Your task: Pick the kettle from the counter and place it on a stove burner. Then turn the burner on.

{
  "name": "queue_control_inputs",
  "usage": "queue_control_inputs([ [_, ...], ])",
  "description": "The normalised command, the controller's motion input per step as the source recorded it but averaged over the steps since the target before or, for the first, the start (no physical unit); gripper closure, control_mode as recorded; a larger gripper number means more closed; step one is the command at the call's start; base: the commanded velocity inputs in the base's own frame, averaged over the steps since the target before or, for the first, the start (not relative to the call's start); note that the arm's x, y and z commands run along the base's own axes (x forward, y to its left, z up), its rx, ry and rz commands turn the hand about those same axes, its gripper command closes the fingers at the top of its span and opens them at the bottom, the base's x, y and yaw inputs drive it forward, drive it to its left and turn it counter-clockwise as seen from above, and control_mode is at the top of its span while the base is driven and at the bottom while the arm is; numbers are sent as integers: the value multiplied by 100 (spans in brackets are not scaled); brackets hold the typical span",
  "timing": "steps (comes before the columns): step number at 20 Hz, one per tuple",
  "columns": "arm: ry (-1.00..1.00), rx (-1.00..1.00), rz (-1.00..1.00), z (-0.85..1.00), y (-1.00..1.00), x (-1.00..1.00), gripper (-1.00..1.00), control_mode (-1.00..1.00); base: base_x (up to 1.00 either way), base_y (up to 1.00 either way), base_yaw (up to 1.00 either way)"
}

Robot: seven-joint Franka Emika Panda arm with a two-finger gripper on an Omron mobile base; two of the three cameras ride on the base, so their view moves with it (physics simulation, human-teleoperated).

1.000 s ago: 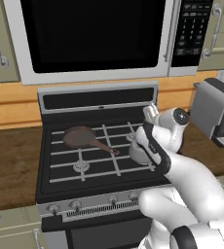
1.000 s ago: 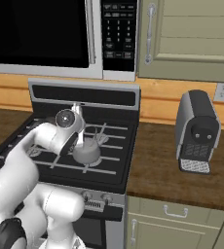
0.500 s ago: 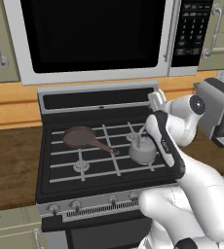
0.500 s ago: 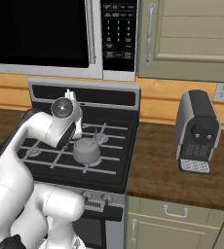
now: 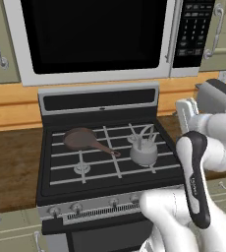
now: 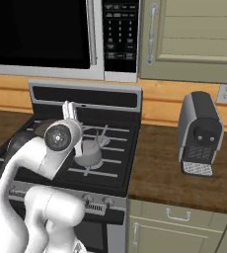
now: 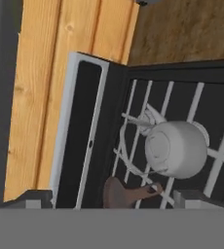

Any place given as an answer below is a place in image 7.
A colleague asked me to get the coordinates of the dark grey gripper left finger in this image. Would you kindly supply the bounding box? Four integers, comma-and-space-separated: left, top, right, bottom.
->
0, 189, 54, 210

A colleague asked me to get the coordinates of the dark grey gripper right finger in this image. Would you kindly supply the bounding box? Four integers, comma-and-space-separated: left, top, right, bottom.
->
172, 189, 224, 210

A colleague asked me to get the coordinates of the white kettle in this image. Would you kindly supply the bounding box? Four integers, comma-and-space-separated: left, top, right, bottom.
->
118, 102, 212, 181

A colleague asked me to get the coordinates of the brown wooden spoon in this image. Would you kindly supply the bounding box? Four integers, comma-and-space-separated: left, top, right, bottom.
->
102, 176, 165, 209

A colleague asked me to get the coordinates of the black hob with white grates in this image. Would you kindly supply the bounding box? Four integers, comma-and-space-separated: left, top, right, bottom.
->
102, 58, 224, 210

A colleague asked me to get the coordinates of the dark grey upright panel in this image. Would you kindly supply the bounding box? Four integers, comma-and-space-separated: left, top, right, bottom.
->
0, 0, 23, 208

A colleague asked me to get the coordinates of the light wooden cabinet front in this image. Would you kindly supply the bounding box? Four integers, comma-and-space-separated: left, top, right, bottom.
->
2, 0, 141, 202

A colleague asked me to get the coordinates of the black oven door grey frame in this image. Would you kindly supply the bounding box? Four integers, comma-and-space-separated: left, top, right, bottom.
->
48, 51, 130, 210

